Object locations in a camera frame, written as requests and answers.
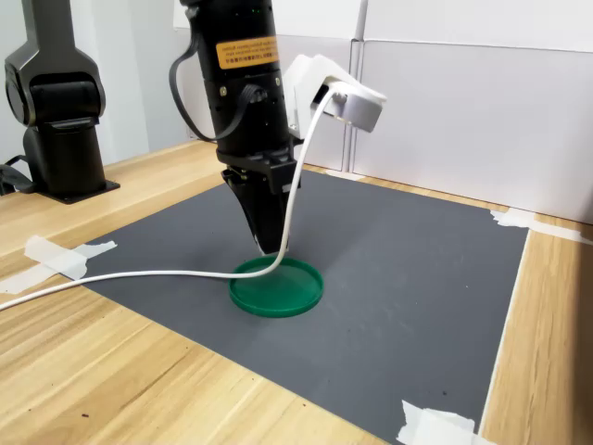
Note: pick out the round green lid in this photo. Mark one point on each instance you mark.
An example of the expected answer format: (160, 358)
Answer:
(278, 296)

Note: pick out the white partition panel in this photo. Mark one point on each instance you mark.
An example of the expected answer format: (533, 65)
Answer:
(463, 130)
(324, 155)

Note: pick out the white tape piece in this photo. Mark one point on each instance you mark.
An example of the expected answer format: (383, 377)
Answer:
(514, 218)
(345, 175)
(60, 262)
(431, 426)

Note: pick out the dark grey mat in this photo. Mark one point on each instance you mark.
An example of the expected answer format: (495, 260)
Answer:
(394, 278)

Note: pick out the white camera box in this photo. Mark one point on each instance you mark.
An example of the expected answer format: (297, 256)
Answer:
(357, 104)

